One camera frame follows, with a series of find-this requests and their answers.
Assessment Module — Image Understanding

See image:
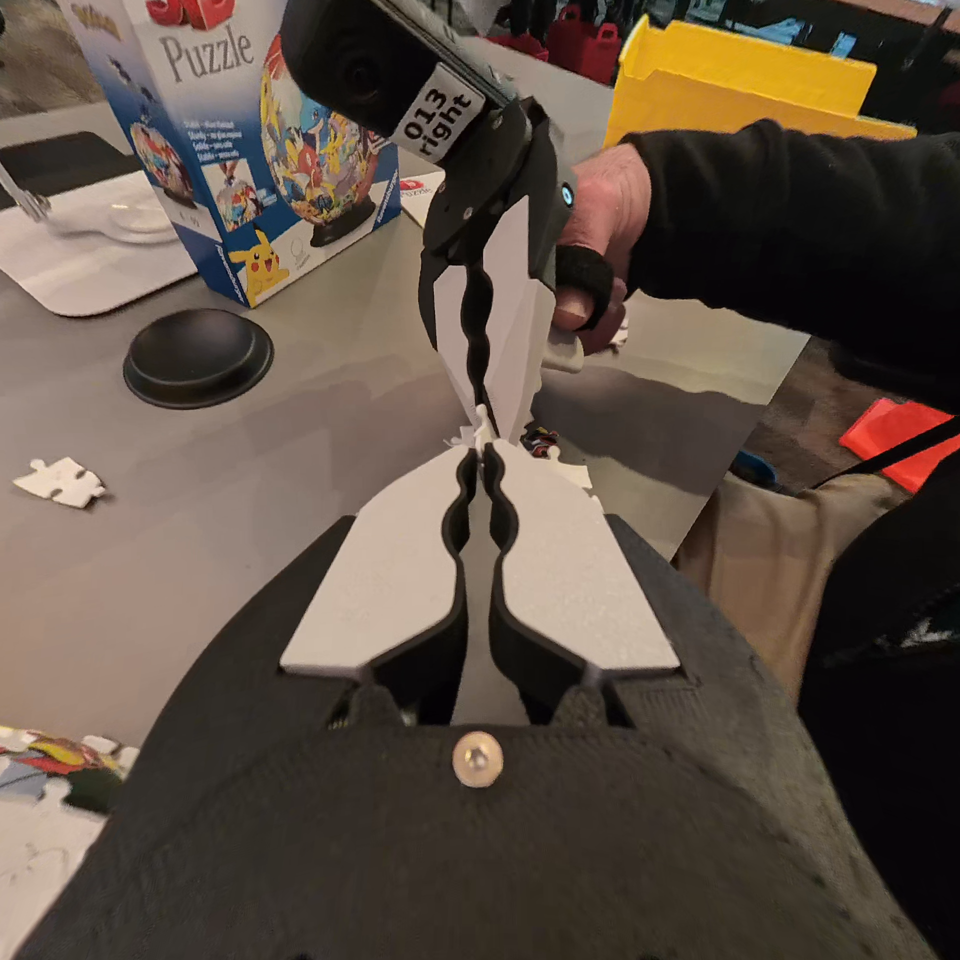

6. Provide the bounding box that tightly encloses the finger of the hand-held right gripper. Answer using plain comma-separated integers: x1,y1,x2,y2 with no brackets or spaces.
478,196,556,444
433,264,489,423

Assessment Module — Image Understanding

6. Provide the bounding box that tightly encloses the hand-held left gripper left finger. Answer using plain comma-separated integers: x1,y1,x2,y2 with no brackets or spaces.
279,447,479,711

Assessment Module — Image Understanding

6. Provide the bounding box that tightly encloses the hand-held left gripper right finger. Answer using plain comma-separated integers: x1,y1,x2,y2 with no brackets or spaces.
486,441,681,723

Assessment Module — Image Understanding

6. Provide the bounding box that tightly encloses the colourful puzzle ball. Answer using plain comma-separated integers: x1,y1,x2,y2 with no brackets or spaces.
0,723,140,960

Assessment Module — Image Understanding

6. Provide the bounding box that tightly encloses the person's right forearm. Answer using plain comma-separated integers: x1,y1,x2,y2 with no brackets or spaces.
618,120,960,414

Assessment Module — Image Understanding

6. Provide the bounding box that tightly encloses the blue puzzle box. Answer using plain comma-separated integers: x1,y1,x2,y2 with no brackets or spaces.
56,0,402,309

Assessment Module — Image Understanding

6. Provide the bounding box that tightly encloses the person's right hand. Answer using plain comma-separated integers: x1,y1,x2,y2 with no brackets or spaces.
551,142,654,357

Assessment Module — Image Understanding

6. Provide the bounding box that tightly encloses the printed paper leaflet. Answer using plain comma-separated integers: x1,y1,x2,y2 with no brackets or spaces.
399,171,449,228

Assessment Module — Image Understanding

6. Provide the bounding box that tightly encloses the red bag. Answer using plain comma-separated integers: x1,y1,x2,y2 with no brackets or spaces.
546,6,624,85

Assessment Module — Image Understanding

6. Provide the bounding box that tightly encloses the black round stand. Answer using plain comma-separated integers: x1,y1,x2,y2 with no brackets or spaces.
123,307,275,410

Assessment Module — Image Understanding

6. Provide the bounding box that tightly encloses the yellow plastic bin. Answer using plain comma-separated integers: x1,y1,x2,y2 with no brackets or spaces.
603,13,918,149

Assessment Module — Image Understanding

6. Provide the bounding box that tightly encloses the orange flat object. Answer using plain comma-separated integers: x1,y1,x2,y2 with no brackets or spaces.
838,397,960,494

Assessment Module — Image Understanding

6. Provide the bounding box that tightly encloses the white rounded object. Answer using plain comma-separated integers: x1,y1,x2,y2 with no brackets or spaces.
0,171,200,318

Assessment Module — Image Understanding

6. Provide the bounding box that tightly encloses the black flat mat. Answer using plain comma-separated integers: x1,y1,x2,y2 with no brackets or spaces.
0,131,136,211

